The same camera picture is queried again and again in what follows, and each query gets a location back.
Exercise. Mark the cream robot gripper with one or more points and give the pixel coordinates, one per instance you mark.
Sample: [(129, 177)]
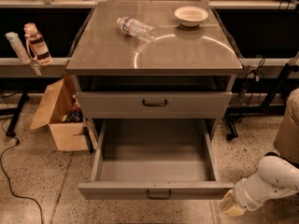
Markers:
[(244, 196)]

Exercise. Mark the grey drawer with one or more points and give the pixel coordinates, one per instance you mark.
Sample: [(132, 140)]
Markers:
[(154, 159), (154, 105)]

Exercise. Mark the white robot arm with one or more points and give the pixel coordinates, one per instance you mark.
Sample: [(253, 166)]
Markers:
[(275, 179)]

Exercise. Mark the tan robot base cover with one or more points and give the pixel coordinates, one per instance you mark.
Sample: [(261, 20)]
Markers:
[(287, 139)]

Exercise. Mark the grey drawer cabinet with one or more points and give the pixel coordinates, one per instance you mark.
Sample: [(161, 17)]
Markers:
[(179, 59)]

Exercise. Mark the grey top drawer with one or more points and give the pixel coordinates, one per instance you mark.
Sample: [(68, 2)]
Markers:
[(154, 105)]

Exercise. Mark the black table leg right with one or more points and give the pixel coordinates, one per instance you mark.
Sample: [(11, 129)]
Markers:
[(235, 113)]

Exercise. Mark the black table leg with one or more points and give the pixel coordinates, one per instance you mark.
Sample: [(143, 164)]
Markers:
[(11, 127), (235, 113)]

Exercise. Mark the white bowl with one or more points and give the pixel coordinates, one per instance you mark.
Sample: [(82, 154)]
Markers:
[(191, 16)]

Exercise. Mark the cardboard box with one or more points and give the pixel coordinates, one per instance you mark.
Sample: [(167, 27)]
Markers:
[(56, 104)]

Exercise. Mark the clear plastic water bottle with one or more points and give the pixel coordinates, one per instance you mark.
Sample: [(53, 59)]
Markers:
[(137, 29)]

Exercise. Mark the black table leg left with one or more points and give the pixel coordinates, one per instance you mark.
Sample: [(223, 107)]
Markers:
[(11, 127)]

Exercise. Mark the pink brown striped bottle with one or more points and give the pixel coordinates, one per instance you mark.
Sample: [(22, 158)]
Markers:
[(36, 46)]

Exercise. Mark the white cylindrical bottle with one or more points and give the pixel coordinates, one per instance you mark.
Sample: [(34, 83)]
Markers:
[(18, 47)]

